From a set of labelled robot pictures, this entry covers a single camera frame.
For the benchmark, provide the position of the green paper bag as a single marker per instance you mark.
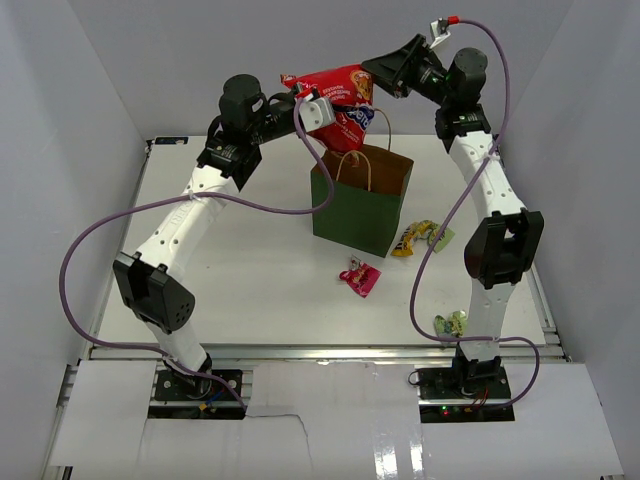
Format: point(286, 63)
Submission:
point(370, 184)

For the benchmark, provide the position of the pink candy packet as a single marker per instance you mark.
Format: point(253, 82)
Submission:
point(360, 276)

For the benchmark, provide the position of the yellow candy packet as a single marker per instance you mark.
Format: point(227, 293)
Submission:
point(415, 231)

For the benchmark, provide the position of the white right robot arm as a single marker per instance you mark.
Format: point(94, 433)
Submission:
point(502, 248)

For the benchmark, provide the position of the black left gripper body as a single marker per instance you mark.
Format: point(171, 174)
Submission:
point(275, 122)

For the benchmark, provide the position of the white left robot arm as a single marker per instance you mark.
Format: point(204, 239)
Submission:
point(150, 279)

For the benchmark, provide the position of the aluminium table rail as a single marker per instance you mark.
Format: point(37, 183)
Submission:
point(553, 352)

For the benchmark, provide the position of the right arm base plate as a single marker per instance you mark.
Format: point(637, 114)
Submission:
point(442, 401)

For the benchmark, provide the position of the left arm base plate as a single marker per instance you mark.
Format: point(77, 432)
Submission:
point(172, 400)

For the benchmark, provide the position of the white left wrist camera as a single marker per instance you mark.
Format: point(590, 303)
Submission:
point(312, 113)

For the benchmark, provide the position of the red cookie snack bag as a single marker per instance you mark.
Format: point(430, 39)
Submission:
point(350, 91)

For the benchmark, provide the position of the light green snack wrapper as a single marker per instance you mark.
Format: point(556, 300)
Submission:
point(449, 328)

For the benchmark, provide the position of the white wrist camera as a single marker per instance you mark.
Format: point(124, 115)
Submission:
point(440, 30)
point(312, 113)

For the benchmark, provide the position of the green candy wrapper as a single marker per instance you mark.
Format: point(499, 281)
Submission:
point(438, 238)

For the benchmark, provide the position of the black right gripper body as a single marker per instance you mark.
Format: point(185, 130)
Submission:
point(428, 79)

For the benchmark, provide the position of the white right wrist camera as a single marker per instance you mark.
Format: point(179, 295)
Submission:
point(440, 30)

